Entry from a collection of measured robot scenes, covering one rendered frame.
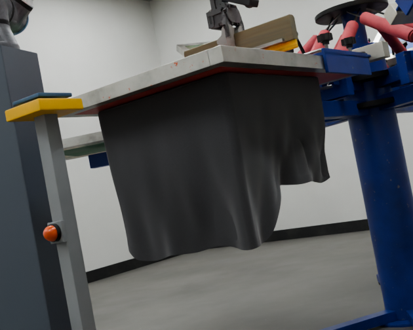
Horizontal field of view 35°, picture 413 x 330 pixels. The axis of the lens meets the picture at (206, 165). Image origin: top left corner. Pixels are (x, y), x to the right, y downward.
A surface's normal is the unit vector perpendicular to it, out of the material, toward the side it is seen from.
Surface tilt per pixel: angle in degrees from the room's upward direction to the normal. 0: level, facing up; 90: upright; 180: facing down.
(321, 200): 90
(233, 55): 90
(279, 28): 90
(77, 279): 90
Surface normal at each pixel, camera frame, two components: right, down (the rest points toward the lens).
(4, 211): -0.34, 0.03
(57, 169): 0.78, -0.17
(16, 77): 0.92, -0.18
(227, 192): -0.80, 0.21
